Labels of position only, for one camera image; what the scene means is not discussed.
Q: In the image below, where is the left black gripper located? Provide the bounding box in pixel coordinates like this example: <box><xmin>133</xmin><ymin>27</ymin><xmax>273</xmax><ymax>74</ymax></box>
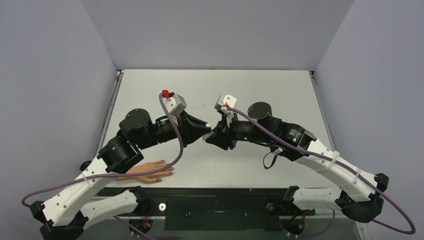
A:
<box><xmin>138</xmin><ymin>110</ymin><xmax>212</xmax><ymax>150</ymax></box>

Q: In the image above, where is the clear nail polish bottle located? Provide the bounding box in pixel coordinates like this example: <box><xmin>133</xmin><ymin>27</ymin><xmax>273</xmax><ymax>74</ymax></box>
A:
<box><xmin>202</xmin><ymin>132</ymin><xmax>214</xmax><ymax>142</ymax></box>

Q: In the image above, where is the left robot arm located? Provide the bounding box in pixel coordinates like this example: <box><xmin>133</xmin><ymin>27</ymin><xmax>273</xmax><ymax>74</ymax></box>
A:
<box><xmin>30</xmin><ymin>108</ymin><xmax>211</xmax><ymax>240</ymax></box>

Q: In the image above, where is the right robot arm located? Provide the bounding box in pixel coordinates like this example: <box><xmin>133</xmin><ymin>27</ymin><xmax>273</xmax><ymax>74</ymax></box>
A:
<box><xmin>203</xmin><ymin>101</ymin><xmax>389</xmax><ymax>223</ymax></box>

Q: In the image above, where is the mannequin hand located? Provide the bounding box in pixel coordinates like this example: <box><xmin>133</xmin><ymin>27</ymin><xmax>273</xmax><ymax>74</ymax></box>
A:
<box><xmin>115</xmin><ymin>159</ymin><xmax>175</xmax><ymax>184</ymax></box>

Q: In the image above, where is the black round knob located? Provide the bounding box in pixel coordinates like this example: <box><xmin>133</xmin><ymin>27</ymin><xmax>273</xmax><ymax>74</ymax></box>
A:
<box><xmin>79</xmin><ymin>160</ymin><xmax>92</xmax><ymax>172</ymax></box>

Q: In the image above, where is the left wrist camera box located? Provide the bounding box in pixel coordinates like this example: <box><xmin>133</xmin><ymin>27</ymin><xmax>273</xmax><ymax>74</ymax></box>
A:
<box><xmin>161</xmin><ymin>89</ymin><xmax>187</xmax><ymax>117</ymax></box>

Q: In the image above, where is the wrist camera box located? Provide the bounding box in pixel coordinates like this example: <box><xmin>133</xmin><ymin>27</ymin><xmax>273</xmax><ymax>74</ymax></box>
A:
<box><xmin>161</xmin><ymin>89</ymin><xmax>187</xmax><ymax>117</ymax></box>
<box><xmin>214</xmin><ymin>94</ymin><xmax>238</xmax><ymax>115</ymax></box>

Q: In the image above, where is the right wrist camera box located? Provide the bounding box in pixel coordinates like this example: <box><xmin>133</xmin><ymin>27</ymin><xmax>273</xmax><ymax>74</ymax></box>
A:
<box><xmin>214</xmin><ymin>94</ymin><xmax>238</xmax><ymax>115</ymax></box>

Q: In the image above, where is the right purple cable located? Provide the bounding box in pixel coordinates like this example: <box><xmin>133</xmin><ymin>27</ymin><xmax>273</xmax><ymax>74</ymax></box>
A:
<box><xmin>221</xmin><ymin>104</ymin><xmax>417</xmax><ymax>235</ymax></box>

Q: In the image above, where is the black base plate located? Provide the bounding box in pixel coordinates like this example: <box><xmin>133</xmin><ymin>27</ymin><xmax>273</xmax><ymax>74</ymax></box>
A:
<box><xmin>128</xmin><ymin>188</ymin><xmax>316</xmax><ymax>232</ymax></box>

